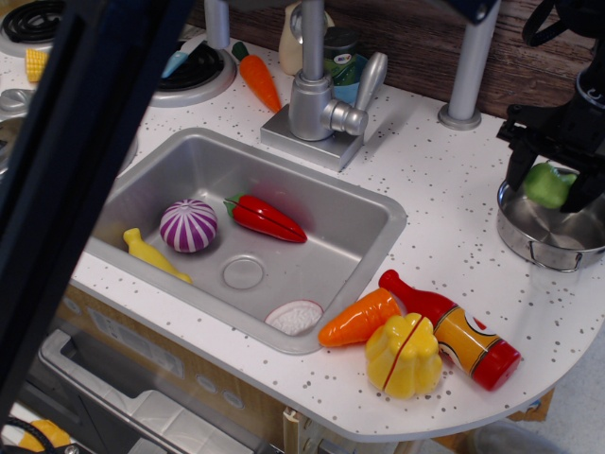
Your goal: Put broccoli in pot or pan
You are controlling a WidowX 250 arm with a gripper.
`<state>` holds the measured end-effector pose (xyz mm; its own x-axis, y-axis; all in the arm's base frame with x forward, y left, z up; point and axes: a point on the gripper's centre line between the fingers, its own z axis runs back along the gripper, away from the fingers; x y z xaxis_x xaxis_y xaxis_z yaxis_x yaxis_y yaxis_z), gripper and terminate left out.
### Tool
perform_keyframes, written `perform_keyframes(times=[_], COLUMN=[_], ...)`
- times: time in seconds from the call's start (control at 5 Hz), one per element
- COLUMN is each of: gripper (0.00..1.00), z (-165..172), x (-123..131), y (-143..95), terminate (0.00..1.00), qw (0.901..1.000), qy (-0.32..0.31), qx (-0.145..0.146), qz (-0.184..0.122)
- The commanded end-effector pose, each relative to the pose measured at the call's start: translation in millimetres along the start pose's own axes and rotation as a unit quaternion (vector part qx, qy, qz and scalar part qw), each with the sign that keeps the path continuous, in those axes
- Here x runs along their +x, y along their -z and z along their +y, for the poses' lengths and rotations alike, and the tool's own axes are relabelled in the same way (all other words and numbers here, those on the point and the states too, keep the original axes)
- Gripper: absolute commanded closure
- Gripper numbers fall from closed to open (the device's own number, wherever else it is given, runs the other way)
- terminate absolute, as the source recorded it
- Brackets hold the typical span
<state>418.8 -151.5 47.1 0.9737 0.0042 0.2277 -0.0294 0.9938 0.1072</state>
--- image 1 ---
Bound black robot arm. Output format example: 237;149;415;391
1;1;604;442

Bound green toy can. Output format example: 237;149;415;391
323;26;359;86

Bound grey stove knob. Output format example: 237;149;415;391
0;89;35;121

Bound yellow object with black cable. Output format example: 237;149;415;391
1;416;82;453

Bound grey post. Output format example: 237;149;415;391
438;18;494;131
204;0;231;49

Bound silver toy sink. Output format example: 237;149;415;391
86;128;406;355

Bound yellow toy bell pepper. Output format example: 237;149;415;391
365;313;442;399

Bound blue handled toy knife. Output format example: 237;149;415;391
161;34;206;79

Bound white onion half slice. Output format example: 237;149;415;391
265;300;323;336

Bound red toy chili pepper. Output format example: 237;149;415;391
223;194;307;243

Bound steel pot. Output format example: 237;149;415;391
497;183;604;272

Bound yellow toy bottle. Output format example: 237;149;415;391
122;228;193;284

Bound cream toy bottle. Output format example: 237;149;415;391
279;1;334;80

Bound grey post left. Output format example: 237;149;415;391
204;0;231;49

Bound orange toy carrot with top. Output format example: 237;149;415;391
232;42;282;113

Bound back left stove burner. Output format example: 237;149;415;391
1;1;66;58

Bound orange toy carrot half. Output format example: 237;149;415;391
318;288;402;347

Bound purple striped toy onion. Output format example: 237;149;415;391
160;199;218;253

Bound red ketchup toy bottle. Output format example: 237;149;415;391
379;270;522;391

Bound grey post right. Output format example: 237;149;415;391
438;18;494;131

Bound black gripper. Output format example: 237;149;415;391
497;56;604;213

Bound green toy broccoli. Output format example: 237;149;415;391
523;162;578;209

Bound back right stove burner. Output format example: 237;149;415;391
150;41;237;108

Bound oven door handle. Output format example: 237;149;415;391
39;330;251;453

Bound silver toy faucet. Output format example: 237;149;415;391
260;1;388;171

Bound yellow toy corn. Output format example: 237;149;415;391
25;48;49;83

